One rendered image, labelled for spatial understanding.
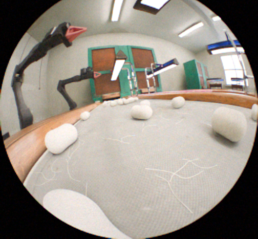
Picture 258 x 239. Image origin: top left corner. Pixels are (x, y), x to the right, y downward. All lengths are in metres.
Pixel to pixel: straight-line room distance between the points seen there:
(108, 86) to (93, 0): 2.11
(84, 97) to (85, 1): 2.48
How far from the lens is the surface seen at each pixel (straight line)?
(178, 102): 0.15
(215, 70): 5.25
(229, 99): 0.22
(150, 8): 0.31
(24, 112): 0.47
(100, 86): 1.28
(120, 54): 0.57
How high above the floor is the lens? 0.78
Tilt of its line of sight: 11 degrees down
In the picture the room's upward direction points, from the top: 9 degrees counter-clockwise
